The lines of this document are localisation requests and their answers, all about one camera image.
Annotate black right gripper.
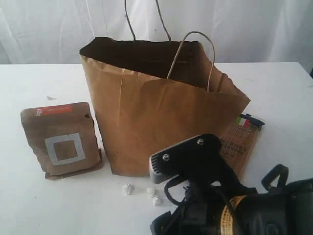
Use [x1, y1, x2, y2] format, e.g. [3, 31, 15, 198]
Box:
[149, 156, 290, 235]

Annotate brown paper bag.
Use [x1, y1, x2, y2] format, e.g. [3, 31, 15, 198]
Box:
[79, 0, 251, 177]

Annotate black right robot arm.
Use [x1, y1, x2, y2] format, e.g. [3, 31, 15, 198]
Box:
[150, 164, 313, 235]

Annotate spaghetti packet dark blue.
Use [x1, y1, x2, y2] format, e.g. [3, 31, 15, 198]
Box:
[221, 114, 265, 179]

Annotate white crumb near carton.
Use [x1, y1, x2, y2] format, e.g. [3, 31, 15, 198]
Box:
[153, 196, 162, 206]

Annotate white crumb near spaghetti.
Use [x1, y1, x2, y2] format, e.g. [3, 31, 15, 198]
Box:
[146, 188, 157, 198]

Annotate brown kraft standup pouch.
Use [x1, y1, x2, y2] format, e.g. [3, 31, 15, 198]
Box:
[21, 102, 103, 180]

